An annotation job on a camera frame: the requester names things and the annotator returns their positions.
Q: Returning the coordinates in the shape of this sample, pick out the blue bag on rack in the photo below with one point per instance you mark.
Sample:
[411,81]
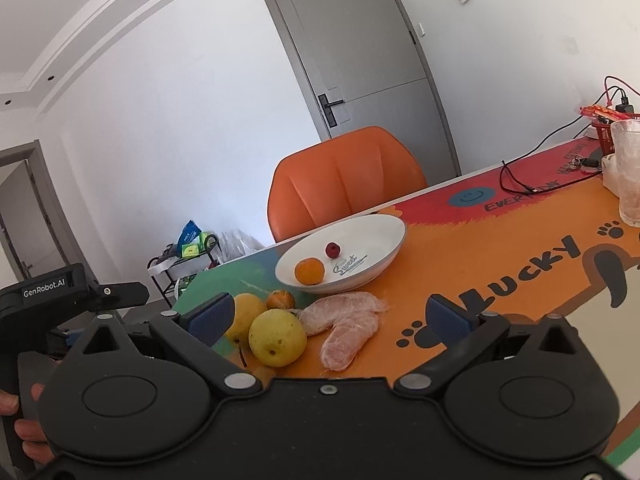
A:
[189,233]

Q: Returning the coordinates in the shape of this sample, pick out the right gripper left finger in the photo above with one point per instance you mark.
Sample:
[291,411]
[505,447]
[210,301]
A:
[191,337]

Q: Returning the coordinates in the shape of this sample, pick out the yellow pear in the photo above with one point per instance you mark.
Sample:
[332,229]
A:
[276,338]

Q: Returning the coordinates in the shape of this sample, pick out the orange in bowl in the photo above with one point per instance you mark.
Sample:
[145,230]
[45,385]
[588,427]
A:
[309,271]

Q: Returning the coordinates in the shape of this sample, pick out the grey door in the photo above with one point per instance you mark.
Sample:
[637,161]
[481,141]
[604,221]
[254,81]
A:
[366,53]

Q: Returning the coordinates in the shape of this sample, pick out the white plastic bag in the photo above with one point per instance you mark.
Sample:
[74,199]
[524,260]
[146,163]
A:
[235,244]

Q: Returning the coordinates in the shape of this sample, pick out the black shoe rack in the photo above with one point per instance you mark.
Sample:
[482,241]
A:
[166,270]

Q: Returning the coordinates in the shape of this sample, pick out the orange chair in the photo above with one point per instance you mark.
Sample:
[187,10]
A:
[334,179]

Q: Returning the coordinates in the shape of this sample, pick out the small orange tangerine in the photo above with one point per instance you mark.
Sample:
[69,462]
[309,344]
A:
[280,299]

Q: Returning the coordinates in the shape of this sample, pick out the green box on rack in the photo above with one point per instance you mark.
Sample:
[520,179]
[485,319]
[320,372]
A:
[190,250]

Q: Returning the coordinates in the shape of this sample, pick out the key bunch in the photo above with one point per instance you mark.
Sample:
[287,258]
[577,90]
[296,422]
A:
[587,165]

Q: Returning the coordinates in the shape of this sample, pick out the black door handle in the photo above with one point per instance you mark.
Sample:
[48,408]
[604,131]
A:
[327,107]

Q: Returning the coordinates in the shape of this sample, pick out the large yellow mango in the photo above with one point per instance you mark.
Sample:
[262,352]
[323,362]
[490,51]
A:
[247,307]

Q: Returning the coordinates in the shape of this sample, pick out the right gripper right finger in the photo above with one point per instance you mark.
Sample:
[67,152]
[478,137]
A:
[468,338]

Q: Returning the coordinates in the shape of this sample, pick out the red basket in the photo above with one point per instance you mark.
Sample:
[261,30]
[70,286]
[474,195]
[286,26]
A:
[602,118]

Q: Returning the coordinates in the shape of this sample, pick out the peeled pomelo segment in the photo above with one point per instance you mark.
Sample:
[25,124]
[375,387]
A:
[325,312]
[346,339]

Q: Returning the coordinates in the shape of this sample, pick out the small red fruit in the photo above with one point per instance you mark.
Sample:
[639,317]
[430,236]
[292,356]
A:
[333,250]

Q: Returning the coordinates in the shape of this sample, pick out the white oval bowl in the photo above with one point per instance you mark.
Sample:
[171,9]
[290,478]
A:
[369,244]

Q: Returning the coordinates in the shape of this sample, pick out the clear plastic cup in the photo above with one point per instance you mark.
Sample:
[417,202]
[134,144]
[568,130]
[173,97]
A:
[625,134]

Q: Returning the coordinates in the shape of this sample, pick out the person's left hand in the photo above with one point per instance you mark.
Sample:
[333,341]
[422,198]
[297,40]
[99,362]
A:
[34,442]

